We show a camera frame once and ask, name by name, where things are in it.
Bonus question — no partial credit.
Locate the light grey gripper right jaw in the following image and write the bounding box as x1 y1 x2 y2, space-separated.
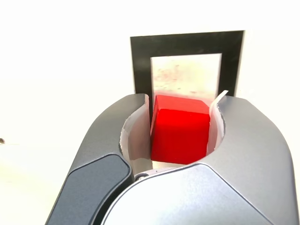
93 90 295 225

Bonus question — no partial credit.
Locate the black tape square outline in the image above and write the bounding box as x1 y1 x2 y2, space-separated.
130 30 246 97

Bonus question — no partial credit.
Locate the red cube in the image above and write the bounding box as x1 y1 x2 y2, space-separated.
150 94 211 165

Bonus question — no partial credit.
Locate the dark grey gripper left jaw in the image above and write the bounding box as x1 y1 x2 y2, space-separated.
45 92 154 225

